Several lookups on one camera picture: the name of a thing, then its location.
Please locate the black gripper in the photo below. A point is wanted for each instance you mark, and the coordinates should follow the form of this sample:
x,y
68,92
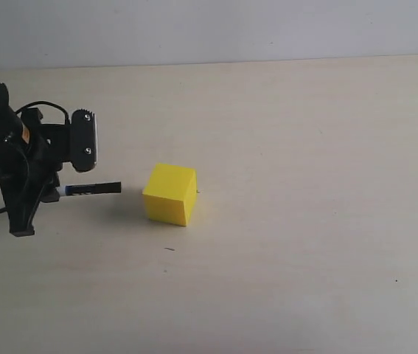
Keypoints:
x,y
40,151

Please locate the black and white marker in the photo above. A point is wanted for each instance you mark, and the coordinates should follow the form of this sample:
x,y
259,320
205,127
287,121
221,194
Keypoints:
x,y
90,189

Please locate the yellow cube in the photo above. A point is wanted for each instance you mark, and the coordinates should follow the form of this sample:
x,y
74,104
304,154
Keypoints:
x,y
170,194

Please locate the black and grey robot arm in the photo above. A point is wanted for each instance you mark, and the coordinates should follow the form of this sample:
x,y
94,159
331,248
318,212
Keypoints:
x,y
9,123

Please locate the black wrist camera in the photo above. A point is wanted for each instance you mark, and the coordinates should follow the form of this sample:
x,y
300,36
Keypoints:
x,y
83,140

